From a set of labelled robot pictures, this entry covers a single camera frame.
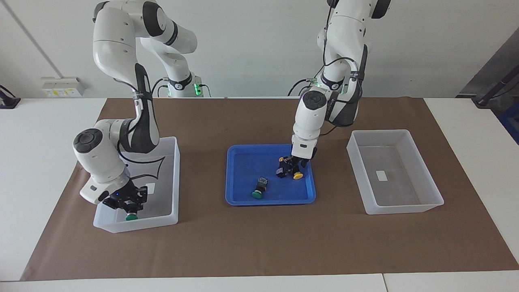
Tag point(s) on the black stand pole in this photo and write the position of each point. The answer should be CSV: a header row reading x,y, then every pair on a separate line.
x,y
496,87

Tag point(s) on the white box sticker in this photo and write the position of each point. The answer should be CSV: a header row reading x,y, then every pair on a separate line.
x,y
381,175
151,188

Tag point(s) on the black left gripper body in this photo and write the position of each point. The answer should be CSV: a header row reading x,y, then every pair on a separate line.
x,y
301,160

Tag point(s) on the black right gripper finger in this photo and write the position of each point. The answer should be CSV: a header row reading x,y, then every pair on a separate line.
x,y
126,209
140,206

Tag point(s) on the white wall conduit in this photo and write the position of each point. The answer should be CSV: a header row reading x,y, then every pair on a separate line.
x,y
34,40

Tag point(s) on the white wall socket box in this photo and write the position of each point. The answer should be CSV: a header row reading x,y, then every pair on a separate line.
x,y
61,87

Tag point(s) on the translucent white plastic box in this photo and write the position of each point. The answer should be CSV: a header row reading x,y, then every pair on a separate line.
x,y
166,202
397,182

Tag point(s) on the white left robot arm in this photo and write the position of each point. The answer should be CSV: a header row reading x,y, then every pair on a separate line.
x,y
344,36

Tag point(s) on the blue plastic tray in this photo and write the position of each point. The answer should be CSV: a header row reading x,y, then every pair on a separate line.
x,y
247,174

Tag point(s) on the blue crate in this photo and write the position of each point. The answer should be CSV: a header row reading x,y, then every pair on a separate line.
x,y
511,121

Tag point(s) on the yellow push button switch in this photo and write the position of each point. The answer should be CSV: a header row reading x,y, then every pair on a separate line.
x,y
282,172
299,176

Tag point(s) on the green push button switch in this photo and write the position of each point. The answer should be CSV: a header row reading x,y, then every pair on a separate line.
x,y
259,190
130,217

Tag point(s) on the brown table mat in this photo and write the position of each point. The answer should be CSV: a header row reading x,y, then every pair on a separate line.
x,y
259,243

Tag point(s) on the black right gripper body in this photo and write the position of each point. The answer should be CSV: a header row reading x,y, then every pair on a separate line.
x,y
121,196

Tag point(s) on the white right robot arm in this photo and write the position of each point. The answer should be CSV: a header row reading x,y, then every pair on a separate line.
x,y
115,44

